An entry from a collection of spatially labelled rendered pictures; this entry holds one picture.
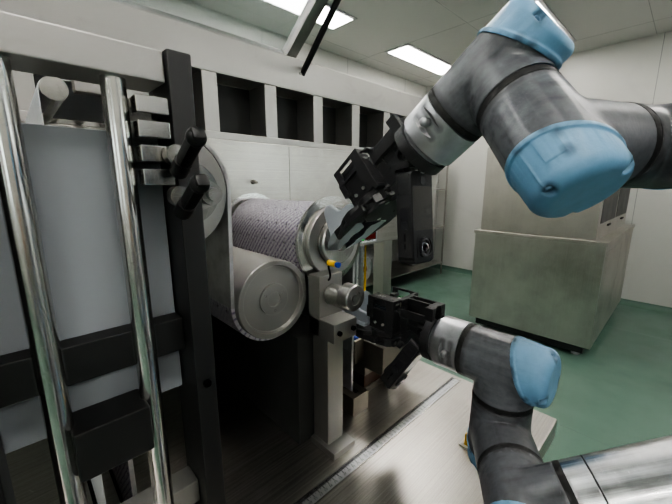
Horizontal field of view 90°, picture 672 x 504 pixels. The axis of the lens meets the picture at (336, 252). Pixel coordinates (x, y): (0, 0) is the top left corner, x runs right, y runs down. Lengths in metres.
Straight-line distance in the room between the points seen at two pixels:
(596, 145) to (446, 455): 0.53
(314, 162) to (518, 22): 0.69
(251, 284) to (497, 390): 0.35
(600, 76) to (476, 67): 4.73
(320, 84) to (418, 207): 0.66
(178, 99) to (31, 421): 0.26
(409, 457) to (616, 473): 0.32
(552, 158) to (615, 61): 4.81
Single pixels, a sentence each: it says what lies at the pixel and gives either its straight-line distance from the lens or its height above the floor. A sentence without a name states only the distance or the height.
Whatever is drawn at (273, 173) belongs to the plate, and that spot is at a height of 1.37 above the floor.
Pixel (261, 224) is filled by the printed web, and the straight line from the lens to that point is 0.63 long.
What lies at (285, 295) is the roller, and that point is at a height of 1.18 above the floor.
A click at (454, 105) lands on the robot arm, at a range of 0.38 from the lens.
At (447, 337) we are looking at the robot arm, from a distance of 0.51.
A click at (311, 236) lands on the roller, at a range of 0.53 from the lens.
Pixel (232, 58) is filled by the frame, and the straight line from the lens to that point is 0.88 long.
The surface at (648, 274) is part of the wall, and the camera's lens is 4.98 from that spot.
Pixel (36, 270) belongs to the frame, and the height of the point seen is 1.29.
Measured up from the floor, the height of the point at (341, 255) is 1.23.
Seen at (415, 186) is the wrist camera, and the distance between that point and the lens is 0.42.
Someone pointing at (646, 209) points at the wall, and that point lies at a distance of 4.90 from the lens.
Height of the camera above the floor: 1.34
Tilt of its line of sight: 12 degrees down
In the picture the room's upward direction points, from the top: straight up
